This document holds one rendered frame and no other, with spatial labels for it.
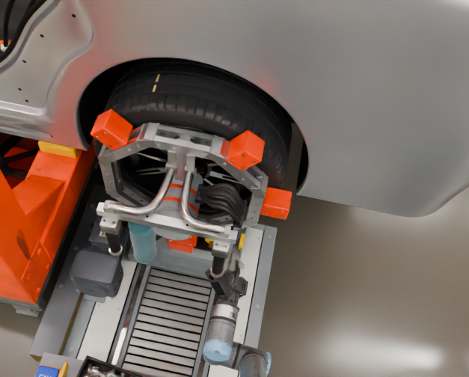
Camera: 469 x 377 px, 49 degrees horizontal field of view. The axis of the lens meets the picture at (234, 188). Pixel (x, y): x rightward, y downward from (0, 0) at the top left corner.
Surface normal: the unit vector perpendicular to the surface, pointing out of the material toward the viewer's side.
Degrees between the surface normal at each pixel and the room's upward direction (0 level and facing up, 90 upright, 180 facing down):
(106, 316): 0
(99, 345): 0
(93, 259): 0
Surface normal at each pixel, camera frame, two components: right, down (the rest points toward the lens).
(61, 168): 0.09, -0.51
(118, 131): 0.76, -0.22
